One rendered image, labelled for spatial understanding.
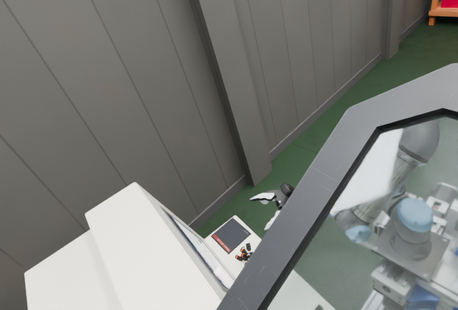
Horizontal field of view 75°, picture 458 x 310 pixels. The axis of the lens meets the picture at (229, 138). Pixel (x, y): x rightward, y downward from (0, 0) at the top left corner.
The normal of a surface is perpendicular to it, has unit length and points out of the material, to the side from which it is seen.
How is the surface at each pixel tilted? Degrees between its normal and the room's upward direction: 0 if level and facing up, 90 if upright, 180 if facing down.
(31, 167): 90
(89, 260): 0
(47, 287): 0
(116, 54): 90
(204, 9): 90
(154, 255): 0
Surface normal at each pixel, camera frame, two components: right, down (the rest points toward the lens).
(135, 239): -0.25, -0.77
